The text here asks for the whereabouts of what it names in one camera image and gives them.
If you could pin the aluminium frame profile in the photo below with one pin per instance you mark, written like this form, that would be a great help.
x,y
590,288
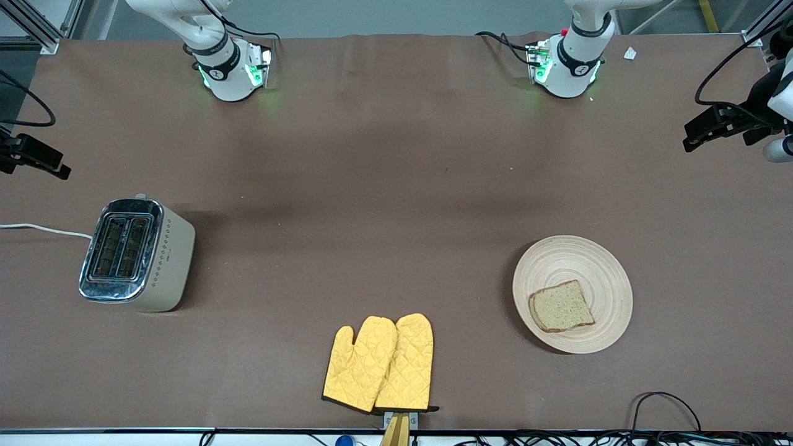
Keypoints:
x,y
37,28
765,25

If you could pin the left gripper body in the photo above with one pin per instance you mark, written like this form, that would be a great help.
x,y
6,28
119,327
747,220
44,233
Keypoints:
x,y
745,118

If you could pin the brown bread slice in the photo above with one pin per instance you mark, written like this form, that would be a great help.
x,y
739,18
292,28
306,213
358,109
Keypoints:
x,y
560,306

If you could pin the white paper scrap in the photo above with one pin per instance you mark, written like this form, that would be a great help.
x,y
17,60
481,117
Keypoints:
x,y
630,53

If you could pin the cream and chrome toaster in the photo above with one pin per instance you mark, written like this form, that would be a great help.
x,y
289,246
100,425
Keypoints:
x,y
133,257

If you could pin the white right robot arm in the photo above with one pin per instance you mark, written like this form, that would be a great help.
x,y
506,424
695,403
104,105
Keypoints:
x,y
226,77

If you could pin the blue round cap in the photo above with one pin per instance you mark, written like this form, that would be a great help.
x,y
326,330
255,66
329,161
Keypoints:
x,y
344,441

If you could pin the wooden stick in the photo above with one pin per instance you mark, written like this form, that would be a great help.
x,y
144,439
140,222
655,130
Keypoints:
x,y
396,433

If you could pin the small metal bracket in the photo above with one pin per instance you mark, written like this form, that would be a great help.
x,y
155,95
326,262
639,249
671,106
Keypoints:
x,y
414,420

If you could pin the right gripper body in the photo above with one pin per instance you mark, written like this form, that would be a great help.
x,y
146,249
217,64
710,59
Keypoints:
x,y
12,150

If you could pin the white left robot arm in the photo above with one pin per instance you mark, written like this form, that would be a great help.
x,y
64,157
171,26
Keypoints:
x,y
573,68

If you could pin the round wooden plate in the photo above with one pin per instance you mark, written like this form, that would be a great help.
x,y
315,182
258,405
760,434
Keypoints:
x,y
576,260

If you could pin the yellow quilted oven mitt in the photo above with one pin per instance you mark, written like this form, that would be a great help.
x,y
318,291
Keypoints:
x,y
356,365
409,365

